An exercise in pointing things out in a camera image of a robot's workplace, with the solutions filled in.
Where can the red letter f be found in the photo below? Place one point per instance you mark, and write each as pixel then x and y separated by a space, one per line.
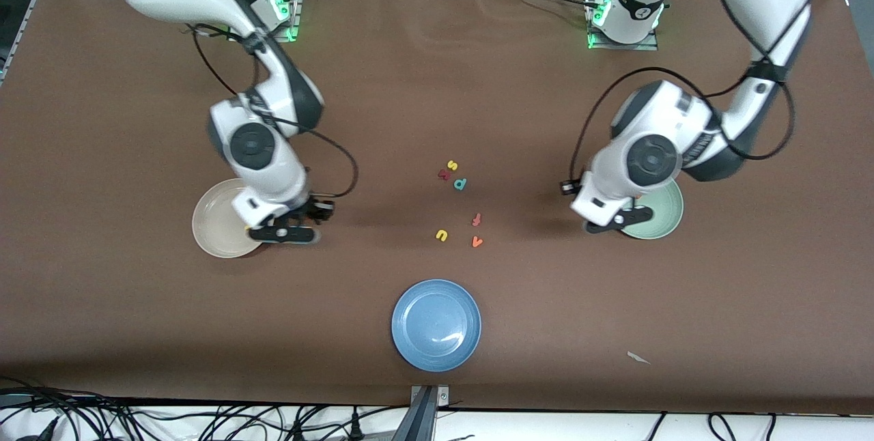
pixel 476 219

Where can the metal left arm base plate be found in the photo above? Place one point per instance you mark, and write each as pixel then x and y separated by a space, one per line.
pixel 645 47

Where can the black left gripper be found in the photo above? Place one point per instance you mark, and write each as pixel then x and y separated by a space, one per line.
pixel 575 188

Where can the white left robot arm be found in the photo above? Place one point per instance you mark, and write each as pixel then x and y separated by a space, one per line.
pixel 652 161

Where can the beige plate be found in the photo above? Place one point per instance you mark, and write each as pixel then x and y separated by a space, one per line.
pixel 215 222

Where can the brown table cover sheet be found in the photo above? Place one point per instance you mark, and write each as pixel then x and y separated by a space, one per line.
pixel 437 86

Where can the teal letter p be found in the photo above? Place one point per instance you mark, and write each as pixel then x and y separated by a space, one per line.
pixel 461 186

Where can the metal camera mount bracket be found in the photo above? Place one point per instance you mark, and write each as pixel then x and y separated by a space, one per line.
pixel 429 396

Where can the aluminium frame rail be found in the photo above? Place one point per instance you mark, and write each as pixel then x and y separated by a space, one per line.
pixel 27 24

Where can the white paper scrap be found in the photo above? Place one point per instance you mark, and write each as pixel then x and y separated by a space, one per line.
pixel 638 358

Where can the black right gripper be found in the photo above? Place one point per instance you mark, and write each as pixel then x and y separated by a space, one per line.
pixel 316 209

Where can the blue plate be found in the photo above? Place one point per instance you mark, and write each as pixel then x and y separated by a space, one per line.
pixel 437 325

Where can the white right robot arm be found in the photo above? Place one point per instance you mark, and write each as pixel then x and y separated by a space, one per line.
pixel 252 146

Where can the green plate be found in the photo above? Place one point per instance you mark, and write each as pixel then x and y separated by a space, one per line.
pixel 662 219

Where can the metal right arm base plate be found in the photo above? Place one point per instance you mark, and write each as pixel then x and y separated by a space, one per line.
pixel 295 18

